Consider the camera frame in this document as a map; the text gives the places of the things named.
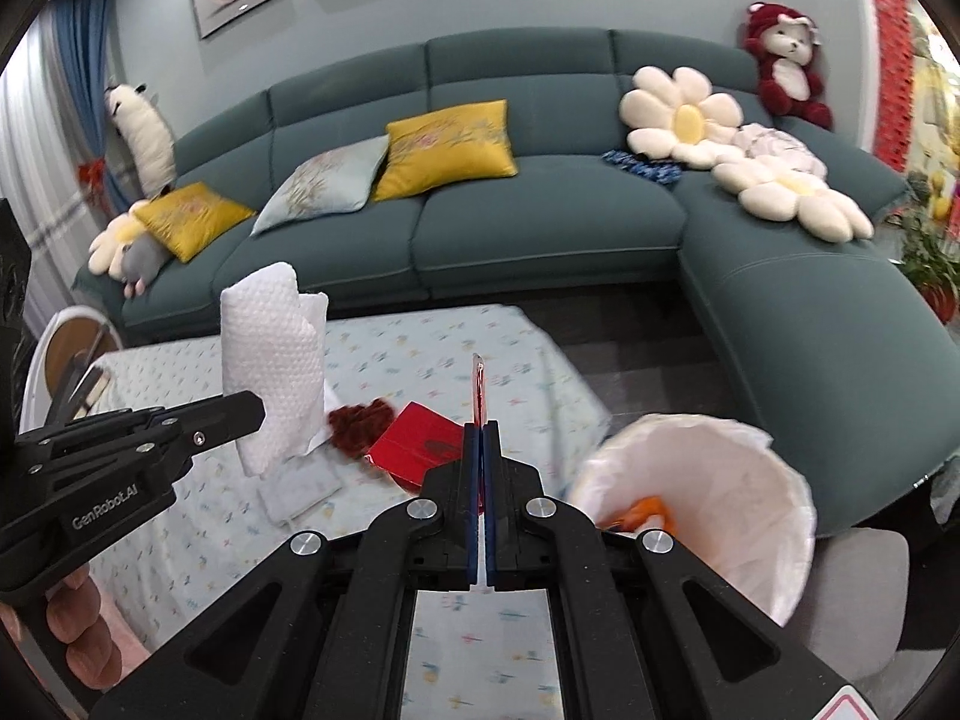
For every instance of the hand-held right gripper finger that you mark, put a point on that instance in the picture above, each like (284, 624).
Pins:
(491, 510)
(472, 510)

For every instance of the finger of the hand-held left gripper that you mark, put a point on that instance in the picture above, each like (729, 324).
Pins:
(217, 416)

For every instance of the white paper towel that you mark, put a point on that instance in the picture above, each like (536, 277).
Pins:
(270, 345)

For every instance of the thin red envelope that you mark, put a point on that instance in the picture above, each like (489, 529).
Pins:
(480, 390)

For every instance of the large orange plastic bag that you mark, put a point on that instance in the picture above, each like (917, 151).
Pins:
(637, 514)

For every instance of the white lined trash bin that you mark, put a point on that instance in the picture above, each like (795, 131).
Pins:
(720, 510)

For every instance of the person's left hand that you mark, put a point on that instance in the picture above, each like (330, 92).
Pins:
(82, 630)

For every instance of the dark red crumpled paper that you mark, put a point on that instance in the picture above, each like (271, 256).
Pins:
(360, 427)

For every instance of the floral printed blanket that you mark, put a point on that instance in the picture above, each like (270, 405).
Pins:
(450, 360)

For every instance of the grey plush mouse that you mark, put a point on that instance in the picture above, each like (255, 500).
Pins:
(142, 266)

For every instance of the white round chair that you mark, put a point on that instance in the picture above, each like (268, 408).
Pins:
(60, 337)

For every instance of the small yellow embroidered pillow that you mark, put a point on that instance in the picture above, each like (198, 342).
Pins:
(191, 217)

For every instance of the small white flower cushion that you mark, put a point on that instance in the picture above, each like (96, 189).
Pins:
(109, 240)

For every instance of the light blue embroidered pillow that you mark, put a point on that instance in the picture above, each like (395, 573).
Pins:
(322, 184)

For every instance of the red curtain bow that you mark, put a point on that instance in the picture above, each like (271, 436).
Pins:
(93, 172)

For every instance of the white plush alpaca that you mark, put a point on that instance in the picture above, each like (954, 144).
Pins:
(146, 139)

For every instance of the teal sectional sofa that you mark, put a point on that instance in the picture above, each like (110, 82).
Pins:
(540, 225)

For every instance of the large yellow embroidered pillow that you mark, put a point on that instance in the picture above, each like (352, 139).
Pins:
(450, 150)

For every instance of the blue curtain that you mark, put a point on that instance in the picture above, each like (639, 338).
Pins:
(82, 75)

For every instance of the grey stool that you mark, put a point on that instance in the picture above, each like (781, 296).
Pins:
(847, 600)

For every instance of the blue beaded garland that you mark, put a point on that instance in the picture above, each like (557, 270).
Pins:
(641, 167)

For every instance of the flat white flower cushion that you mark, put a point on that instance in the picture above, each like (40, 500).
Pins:
(795, 195)

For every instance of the upright white flower cushion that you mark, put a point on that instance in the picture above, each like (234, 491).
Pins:
(682, 116)

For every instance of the black bag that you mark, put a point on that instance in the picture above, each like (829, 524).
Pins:
(941, 495)

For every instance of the white crumpled cloth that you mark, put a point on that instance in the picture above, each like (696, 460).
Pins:
(780, 146)

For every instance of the potted green plants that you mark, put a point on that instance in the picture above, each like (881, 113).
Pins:
(934, 262)

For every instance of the red and white plush bear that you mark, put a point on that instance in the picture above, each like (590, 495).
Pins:
(787, 67)

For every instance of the red wall decoration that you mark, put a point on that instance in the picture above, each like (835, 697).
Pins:
(892, 52)

